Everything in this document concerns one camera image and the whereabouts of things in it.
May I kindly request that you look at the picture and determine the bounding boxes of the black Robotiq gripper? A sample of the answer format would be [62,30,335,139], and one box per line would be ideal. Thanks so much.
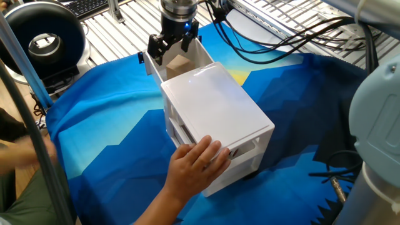
[146,14,200,67]

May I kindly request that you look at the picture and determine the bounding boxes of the white drawer with black handle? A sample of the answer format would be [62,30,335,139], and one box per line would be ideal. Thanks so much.
[137,36,215,90]

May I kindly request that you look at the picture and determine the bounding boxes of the white plastic drawer cabinet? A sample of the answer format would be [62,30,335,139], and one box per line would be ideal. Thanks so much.
[161,61,276,198]

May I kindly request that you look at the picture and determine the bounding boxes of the person's left forearm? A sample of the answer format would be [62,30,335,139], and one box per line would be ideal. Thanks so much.
[0,142,32,176]

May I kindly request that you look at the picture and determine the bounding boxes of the person's right forearm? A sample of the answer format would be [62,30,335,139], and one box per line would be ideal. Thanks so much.
[134,187,188,225]

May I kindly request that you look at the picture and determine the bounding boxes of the person's right hand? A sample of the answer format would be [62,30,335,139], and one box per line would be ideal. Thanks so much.
[162,134,232,203]

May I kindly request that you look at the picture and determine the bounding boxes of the person's left hand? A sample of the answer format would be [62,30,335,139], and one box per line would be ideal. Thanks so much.
[27,134,59,167]

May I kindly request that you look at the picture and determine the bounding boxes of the brown wooden block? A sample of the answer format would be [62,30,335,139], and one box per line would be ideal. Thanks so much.
[165,54,196,81]

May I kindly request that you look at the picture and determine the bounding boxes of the white paper sheet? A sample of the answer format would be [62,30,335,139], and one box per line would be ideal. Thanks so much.
[224,9,301,54]

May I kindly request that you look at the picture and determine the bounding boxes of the blue mountain print cloth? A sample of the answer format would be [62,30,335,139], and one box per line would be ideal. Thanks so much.
[45,21,368,225]

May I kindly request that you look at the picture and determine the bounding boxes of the black computer keyboard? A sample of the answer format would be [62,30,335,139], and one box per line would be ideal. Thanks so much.
[64,0,111,19]

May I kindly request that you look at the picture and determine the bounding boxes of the silver metal mounting plate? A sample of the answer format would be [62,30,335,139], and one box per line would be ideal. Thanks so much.
[315,6,368,35]

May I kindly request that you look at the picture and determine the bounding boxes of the dark grey curved tube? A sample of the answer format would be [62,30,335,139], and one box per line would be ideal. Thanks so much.
[0,61,77,225]

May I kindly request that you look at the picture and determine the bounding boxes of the green trousers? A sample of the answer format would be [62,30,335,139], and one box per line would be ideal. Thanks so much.
[0,165,78,225]

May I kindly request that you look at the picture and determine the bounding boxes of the metal corner bracket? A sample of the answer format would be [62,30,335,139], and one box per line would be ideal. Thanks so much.
[107,0,126,24]

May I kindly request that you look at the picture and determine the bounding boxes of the aluminium frame beam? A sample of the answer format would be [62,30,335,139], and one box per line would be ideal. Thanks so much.
[0,12,54,111]

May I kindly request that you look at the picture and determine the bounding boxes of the thin black cable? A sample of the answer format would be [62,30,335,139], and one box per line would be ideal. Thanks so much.
[30,92,48,129]

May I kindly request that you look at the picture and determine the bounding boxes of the black cable bundle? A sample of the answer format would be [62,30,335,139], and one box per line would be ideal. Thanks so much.
[204,0,381,74]

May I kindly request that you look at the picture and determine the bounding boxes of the black cable with metal plug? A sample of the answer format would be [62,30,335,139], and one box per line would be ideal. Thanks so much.
[307,151,365,206]

